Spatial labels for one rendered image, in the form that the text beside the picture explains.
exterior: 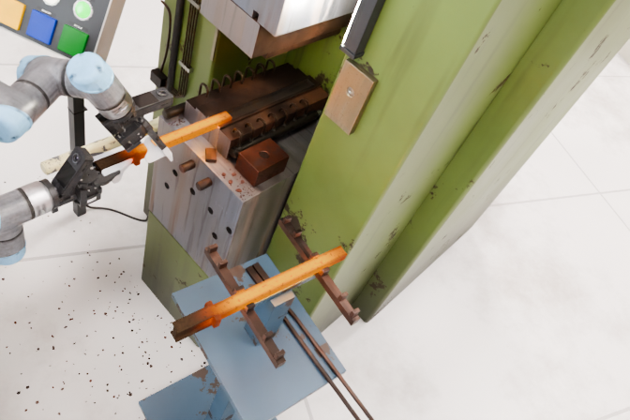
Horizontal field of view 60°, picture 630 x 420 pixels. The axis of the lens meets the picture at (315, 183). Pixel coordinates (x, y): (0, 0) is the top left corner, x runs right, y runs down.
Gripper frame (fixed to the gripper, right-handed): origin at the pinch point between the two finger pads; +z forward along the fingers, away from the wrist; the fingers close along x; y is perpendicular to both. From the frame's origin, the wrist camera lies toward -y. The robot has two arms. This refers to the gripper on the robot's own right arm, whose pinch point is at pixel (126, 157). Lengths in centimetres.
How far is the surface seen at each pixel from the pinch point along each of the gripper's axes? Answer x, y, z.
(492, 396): 117, 99, 109
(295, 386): 65, 27, 7
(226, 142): 6.2, 3.1, 27.7
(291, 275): 49, -1, 11
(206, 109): -5.8, 1.2, 29.8
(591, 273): 121, 98, 220
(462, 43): 47, -54, 41
